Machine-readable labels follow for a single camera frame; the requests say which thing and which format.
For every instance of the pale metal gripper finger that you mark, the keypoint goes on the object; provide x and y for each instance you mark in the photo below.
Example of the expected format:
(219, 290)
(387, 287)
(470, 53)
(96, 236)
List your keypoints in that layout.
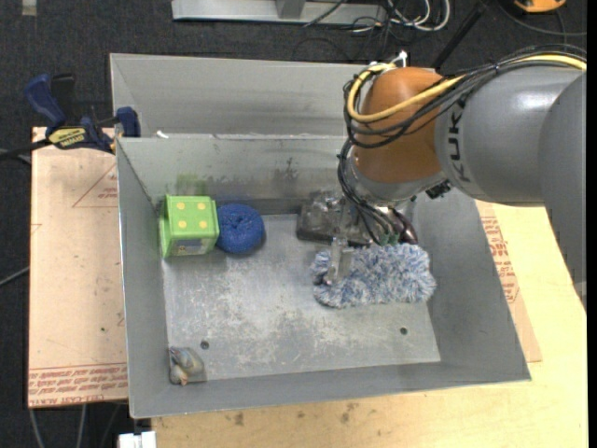
(346, 260)
(333, 261)

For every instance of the blue and white fluffy cloth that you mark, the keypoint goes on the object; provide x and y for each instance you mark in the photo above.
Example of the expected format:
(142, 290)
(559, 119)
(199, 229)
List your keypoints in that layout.
(382, 275)

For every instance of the clear glass object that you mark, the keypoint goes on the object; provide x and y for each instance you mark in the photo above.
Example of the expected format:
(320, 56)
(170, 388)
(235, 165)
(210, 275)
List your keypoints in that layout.
(317, 222)

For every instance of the grey metal bin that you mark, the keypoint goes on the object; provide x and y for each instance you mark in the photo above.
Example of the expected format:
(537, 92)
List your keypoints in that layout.
(280, 306)

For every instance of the blue round scrubber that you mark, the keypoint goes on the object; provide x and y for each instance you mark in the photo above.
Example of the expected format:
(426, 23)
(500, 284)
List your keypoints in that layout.
(240, 228)

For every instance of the green cube with yellow dots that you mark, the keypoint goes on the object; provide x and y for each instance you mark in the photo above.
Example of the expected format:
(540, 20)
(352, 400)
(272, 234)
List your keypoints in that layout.
(189, 227)

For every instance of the grey toy duck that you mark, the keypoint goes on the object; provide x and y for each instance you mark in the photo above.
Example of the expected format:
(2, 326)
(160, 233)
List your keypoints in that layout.
(184, 367)

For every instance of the brown cardboard board red print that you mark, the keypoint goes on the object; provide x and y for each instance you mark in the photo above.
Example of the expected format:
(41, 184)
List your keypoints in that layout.
(74, 273)

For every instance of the black cylinder on white bracket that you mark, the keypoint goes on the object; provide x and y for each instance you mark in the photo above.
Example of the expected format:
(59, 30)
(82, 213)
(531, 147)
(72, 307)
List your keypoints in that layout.
(437, 189)

